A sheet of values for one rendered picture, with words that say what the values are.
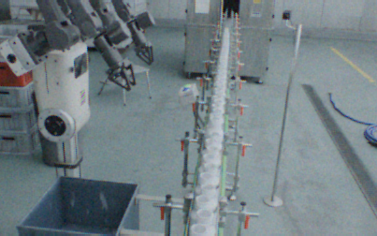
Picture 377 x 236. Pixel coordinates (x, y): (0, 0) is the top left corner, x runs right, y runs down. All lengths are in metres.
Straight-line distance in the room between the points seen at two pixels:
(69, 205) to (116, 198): 0.20
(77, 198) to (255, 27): 4.95
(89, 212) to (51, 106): 0.46
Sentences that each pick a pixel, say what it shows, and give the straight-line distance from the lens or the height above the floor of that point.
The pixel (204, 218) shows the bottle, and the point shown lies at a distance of 0.91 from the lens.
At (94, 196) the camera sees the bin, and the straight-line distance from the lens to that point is 1.52.
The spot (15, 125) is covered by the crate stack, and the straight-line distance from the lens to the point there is 3.81.
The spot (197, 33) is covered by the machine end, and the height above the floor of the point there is 0.75.
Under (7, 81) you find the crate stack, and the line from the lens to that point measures 3.69.
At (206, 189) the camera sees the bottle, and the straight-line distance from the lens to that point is 1.05.
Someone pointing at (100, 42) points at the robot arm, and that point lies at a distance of 1.35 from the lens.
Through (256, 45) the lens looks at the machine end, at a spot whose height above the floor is 0.62.
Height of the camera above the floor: 1.70
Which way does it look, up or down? 22 degrees down
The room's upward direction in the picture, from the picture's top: 3 degrees clockwise
